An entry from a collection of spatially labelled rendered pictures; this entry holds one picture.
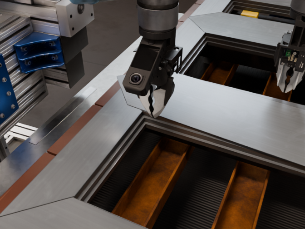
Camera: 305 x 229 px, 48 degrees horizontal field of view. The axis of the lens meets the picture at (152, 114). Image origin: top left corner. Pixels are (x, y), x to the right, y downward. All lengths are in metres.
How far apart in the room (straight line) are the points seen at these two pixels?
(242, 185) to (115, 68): 0.64
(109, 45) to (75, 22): 1.91
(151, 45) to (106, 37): 2.38
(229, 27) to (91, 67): 1.60
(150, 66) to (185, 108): 0.20
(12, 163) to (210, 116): 0.52
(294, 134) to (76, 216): 0.46
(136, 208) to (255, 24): 0.73
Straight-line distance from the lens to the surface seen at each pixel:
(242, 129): 0.75
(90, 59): 2.71
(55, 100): 2.31
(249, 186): 0.87
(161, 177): 0.85
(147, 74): 0.61
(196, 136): 0.74
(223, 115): 0.77
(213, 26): 1.17
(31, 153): 0.96
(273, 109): 0.82
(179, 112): 0.77
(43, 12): 1.00
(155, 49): 0.64
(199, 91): 0.84
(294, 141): 0.75
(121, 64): 1.28
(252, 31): 1.16
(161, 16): 0.61
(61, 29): 0.99
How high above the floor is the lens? 1.33
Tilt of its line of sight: 39 degrees down
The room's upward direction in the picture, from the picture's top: straight up
